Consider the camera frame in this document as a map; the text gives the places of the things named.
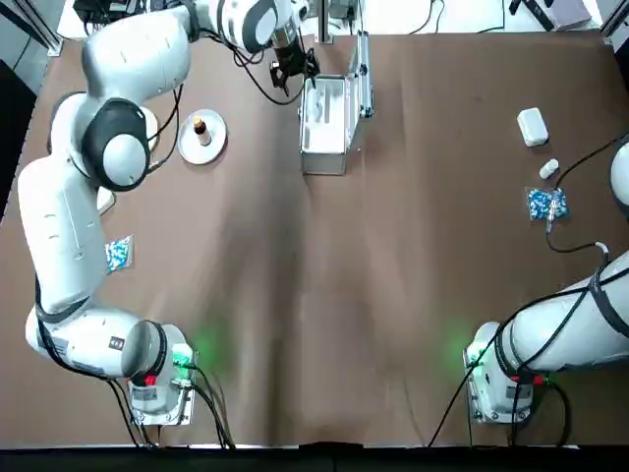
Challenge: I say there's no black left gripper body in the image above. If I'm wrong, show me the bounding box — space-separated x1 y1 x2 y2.
272 41 310 76

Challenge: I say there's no silver aluminium medical case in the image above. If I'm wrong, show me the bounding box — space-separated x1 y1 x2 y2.
298 29 375 177

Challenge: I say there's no brown iodophor bottle orange cap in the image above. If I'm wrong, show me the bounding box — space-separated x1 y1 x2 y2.
192 115 212 148

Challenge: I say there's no gray round plate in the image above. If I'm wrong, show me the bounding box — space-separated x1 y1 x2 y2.
177 108 229 165

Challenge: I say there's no white round plate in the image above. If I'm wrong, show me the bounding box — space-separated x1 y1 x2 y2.
141 108 162 151

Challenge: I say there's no black device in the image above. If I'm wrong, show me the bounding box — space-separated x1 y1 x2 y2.
73 0 148 24

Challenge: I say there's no white plastic box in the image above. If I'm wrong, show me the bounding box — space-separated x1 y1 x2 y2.
516 107 549 148
96 189 118 217

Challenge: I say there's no black bar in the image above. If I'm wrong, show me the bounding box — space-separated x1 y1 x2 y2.
509 0 556 30

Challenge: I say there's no bag of blue white capsules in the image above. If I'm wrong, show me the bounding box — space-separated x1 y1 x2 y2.
525 186 570 222
103 234 135 275

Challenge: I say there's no gray box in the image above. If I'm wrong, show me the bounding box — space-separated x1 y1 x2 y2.
544 0 591 31

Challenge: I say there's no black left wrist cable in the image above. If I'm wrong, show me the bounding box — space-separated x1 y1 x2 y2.
199 27 306 105

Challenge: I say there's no aluminium camera post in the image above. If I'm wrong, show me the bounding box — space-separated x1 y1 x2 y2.
316 0 336 43

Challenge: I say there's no black cable with silver connector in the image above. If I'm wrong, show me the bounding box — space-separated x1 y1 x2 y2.
149 83 186 171

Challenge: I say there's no aluminium frame rail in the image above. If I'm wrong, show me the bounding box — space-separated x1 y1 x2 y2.
599 0 629 50
29 0 65 55

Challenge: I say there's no black cable with silver plug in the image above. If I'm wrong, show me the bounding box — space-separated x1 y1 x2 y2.
543 132 629 255

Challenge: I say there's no black left base cable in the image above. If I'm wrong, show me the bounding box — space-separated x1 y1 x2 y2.
186 363 238 449

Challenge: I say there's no black base cable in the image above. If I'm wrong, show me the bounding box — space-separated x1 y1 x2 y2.
186 363 238 449
427 366 492 448

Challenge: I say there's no black right base cable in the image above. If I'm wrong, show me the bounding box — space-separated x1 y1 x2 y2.
427 366 492 448

